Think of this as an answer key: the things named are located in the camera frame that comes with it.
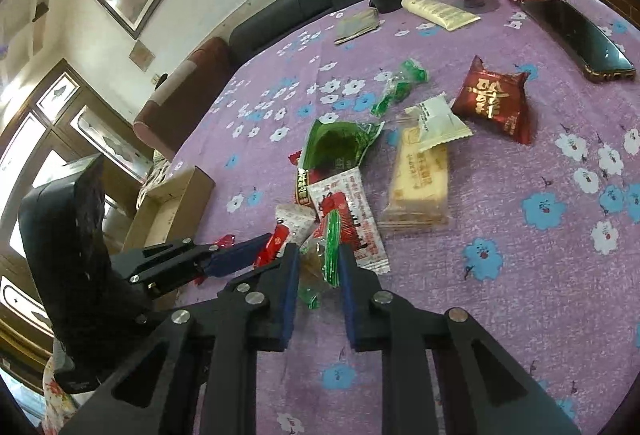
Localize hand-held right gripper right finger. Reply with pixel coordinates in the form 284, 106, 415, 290
338, 242, 583, 435

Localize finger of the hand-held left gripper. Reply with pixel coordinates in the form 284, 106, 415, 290
111, 235, 273, 298

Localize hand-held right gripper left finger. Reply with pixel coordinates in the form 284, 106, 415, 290
59, 242, 302, 435

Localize clear wrapper green ends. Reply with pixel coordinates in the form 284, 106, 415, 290
297, 240, 327, 311

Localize red candy bar packet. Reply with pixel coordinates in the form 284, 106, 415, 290
254, 224, 292, 268

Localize green striped candy stick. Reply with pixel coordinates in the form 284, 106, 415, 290
322, 210, 344, 288

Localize white red-print snack packet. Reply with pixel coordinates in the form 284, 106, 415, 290
275, 204, 317, 247

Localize shallow cardboard tray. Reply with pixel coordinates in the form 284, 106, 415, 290
122, 166, 216, 311

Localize red and white sachet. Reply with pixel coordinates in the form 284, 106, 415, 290
306, 167, 392, 275

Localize dark brown label snack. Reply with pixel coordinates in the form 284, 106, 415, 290
295, 167, 314, 206

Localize yellow biscuit clear packet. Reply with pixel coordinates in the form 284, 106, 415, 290
377, 127, 451, 228

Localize green foil snack packet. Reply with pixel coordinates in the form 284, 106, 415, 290
300, 119, 385, 186

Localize small white snack packet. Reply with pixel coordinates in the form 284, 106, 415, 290
405, 94, 473, 153

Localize green clear candy wrapper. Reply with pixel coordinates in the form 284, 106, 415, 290
371, 59, 430, 116

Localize dark red snack packet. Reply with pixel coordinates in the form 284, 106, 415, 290
451, 56, 533, 144

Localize floral patterned blanket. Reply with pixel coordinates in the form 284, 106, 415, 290
145, 155, 172, 196

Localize wooden glass door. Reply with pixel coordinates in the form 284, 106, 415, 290
0, 60, 156, 366

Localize brown armchair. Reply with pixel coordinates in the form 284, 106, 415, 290
132, 36, 233, 160

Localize black leather sofa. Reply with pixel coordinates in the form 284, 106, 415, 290
229, 0, 446, 70

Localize small worn booklet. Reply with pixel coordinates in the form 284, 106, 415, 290
334, 9, 379, 46

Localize cream squeeze tube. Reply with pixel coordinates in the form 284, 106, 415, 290
401, 0, 482, 32

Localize black smartphone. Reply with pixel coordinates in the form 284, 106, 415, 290
520, 0, 637, 83

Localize paper notice on wall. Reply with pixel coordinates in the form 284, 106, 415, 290
129, 40, 153, 72

